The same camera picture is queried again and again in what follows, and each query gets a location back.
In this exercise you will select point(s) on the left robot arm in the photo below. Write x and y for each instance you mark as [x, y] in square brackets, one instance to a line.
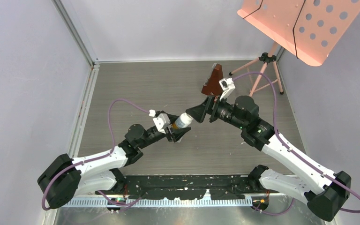
[68, 177]

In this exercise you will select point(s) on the white vitamin pill bottle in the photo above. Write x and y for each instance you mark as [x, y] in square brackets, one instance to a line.
[183, 121]

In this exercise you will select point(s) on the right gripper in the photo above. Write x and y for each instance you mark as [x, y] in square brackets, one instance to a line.
[198, 113]

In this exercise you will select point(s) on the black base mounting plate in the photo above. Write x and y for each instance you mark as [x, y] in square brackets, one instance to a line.
[186, 187]

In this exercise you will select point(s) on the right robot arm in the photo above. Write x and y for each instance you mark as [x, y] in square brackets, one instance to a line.
[320, 188]

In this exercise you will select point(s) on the brown wooden metronome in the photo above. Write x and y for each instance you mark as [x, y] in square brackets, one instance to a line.
[212, 85]

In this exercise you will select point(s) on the pink music stand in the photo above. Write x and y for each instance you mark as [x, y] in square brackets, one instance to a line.
[309, 29]

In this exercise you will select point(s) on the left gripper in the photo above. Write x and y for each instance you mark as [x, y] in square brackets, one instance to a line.
[175, 133]

